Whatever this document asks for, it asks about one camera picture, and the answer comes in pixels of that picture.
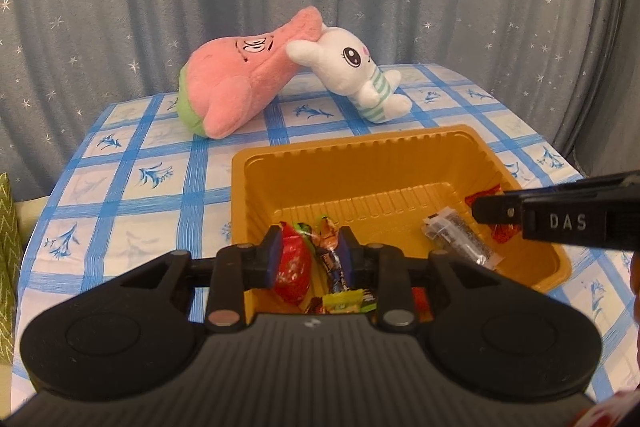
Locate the green yellow snack packet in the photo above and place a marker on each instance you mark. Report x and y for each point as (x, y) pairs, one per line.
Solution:
(350, 302)

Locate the lace-trimmed grey curtain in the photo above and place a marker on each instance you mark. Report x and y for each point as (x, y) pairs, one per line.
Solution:
(627, 57)

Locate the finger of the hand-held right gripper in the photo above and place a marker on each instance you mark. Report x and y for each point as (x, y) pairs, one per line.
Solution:
(590, 184)
(497, 208)

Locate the green black snack packet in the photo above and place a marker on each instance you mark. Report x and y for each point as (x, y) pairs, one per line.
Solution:
(334, 257)

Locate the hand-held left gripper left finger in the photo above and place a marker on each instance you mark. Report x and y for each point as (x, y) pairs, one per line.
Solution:
(274, 254)

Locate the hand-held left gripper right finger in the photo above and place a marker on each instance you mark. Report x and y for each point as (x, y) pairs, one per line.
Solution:
(346, 257)

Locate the clear dark snack packet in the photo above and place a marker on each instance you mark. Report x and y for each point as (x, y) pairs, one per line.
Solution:
(460, 237)

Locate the red snack packet dark label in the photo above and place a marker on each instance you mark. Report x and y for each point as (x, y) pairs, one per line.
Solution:
(294, 269)

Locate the light green sofa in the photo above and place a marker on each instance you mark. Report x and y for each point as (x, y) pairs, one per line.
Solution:
(30, 217)

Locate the green zigzag cushion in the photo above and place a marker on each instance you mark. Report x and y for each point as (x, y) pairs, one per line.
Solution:
(7, 267)

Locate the red white printed cloth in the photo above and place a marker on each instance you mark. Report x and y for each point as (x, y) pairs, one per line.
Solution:
(612, 411)

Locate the pink plush toy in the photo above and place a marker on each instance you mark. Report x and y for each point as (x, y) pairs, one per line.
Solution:
(235, 77)

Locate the orange-red snack packet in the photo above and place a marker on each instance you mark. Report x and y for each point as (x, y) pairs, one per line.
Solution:
(312, 306)

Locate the white bunny plush toy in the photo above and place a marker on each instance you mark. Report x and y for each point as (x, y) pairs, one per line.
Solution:
(350, 67)

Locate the orange plastic tray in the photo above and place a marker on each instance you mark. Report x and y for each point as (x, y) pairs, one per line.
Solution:
(380, 177)

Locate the blue checked floral tablecloth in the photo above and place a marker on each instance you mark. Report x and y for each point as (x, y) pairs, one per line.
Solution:
(125, 187)

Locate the red snack packet white label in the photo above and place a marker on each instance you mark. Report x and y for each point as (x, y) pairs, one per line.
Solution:
(500, 232)

